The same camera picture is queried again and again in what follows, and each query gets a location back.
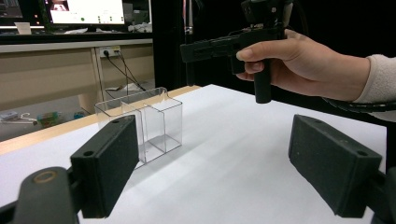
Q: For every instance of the black curtain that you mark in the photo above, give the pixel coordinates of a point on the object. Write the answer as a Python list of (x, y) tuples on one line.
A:
[(342, 18)]

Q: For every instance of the white wall socket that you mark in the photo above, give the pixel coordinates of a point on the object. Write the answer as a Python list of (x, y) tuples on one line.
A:
[(109, 50)]

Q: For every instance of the beige wooden desk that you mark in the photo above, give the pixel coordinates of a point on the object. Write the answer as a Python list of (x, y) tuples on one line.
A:
[(46, 74)]

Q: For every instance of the green plastic toy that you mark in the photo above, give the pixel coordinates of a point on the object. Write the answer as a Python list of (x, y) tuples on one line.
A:
[(48, 119)]

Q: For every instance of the black metal stand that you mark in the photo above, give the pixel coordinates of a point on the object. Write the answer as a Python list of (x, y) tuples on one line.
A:
[(189, 46)]

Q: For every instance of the blue plastic toy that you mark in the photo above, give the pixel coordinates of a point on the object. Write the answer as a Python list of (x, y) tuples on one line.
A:
[(79, 115)]

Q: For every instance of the white board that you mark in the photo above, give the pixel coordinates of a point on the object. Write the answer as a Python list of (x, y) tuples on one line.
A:
[(218, 155)]

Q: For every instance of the white hanger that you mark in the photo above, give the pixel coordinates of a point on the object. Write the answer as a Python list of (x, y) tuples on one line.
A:
[(15, 117)]

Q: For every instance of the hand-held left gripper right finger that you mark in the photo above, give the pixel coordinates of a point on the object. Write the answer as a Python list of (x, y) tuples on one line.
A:
[(333, 165)]

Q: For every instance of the clear plastic divided container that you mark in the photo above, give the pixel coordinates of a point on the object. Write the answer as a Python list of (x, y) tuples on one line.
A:
[(162, 124)]

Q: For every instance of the bright computer monitor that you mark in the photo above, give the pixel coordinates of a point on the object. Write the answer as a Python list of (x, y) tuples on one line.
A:
[(93, 12)]

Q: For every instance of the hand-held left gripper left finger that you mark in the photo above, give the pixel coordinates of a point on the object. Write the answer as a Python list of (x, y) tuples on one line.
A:
[(106, 161)]

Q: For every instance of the dark computer monitor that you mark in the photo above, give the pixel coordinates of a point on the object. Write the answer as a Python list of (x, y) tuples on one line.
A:
[(15, 9)]

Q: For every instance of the crumpled white paper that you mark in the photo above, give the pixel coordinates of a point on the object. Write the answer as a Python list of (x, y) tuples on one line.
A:
[(140, 28)]

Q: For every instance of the wooden table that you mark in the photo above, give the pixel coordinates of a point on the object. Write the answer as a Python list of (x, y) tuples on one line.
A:
[(46, 132)]

